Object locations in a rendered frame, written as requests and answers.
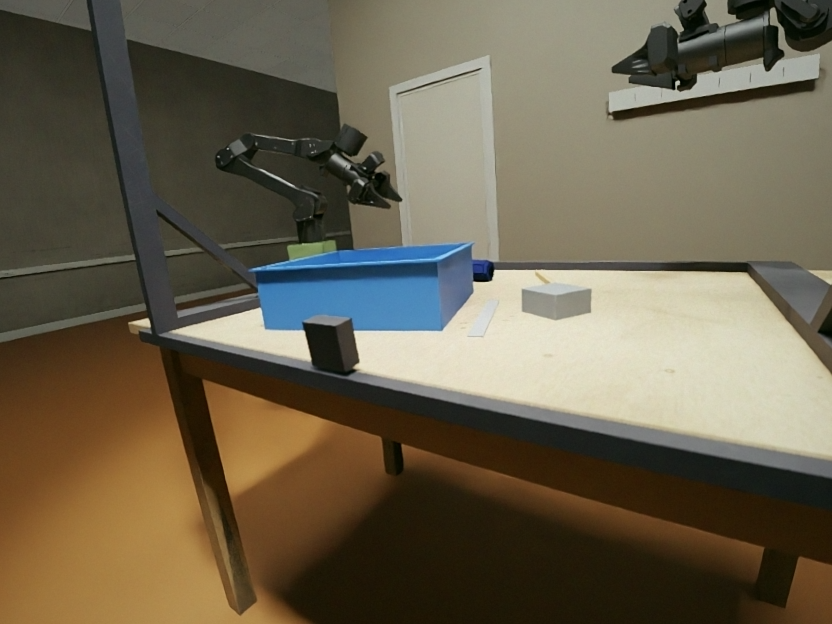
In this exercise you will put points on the blue open box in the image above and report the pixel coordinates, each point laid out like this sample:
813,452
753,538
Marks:
393,295

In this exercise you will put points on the thin beige wooden stick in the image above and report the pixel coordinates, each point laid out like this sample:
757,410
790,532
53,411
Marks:
543,277

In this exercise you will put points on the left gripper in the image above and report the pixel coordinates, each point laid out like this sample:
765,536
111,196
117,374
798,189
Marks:
367,194

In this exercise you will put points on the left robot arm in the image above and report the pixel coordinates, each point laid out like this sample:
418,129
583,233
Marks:
310,205

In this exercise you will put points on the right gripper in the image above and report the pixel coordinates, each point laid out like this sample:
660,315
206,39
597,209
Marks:
697,54

